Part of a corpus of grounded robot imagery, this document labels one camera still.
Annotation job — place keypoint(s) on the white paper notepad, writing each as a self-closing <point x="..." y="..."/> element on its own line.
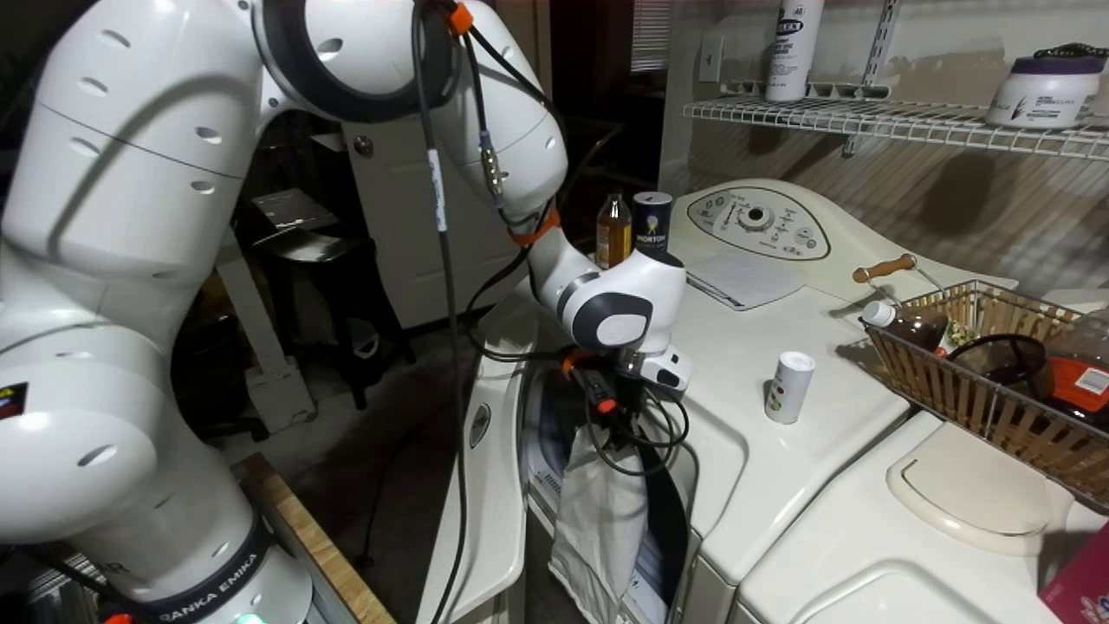
<point x="748" y="277"/>

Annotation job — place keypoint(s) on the white front-load washing machine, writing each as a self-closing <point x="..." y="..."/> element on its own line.
<point x="834" y="369"/>

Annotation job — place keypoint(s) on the wooden table edge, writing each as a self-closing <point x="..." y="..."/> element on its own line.
<point x="314" y="541"/>

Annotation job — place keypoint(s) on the white towel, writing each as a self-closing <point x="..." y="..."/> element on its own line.
<point x="602" y="522"/>

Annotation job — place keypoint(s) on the white panel door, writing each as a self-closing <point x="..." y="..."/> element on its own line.
<point x="394" y="229"/>

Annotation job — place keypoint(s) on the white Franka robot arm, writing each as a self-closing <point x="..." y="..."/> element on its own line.
<point x="115" y="288"/>

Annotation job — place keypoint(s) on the brown bottle white cap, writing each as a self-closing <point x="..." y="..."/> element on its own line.
<point x="904" y="327"/>

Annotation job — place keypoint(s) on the small white bottle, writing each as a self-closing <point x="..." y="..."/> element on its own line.
<point x="787" y="389"/>

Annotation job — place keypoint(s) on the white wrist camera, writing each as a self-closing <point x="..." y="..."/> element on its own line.
<point x="661" y="369"/>

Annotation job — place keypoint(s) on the white wooden post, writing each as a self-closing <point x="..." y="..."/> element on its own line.
<point x="261" y="357"/>

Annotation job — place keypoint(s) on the brown wicker basket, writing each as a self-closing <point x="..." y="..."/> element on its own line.
<point x="982" y="403"/>

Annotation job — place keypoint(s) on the pink box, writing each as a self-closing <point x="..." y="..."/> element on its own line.
<point x="1079" y="578"/>

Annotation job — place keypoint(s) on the black stand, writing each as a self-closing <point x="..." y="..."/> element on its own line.
<point x="314" y="262"/>

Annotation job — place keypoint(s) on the white top-load machine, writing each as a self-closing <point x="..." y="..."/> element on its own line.
<point x="877" y="541"/>

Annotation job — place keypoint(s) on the black can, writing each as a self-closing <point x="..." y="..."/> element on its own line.
<point x="651" y="221"/>

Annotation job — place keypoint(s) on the wooden clothespin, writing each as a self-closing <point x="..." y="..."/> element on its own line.
<point x="884" y="269"/>

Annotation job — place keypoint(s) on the white spray can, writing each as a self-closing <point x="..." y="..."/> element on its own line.
<point x="795" y="47"/>

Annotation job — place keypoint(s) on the white jar dark lid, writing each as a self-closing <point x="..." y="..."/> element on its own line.
<point x="1045" y="92"/>

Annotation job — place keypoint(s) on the amber glass bottle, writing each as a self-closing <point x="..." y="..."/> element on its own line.
<point x="614" y="238"/>

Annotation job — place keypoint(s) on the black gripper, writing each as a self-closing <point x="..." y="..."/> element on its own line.
<point x="611" y="403"/>

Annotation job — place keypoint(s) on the white washing machine door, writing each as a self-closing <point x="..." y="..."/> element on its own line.
<point x="487" y="508"/>

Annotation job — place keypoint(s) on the orange box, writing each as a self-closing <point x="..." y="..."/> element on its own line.
<point x="1079" y="385"/>

